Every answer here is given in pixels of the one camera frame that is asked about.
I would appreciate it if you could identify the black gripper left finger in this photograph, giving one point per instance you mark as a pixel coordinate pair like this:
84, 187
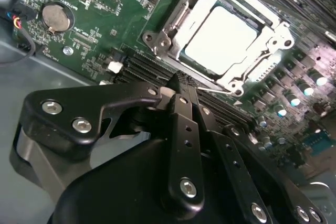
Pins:
183, 142

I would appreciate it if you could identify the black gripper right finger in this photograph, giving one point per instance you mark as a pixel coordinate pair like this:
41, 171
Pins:
236, 176

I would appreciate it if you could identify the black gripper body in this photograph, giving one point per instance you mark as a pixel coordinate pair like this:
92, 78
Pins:
126, 187

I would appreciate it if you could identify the thin metal locking lever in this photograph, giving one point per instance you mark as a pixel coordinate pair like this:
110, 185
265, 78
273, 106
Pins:
215, 90

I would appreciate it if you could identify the silver CPU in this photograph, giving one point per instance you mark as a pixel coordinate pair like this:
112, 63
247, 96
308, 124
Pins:
220, 40

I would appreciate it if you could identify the metal socket cover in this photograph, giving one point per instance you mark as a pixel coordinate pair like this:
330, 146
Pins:
187, 26

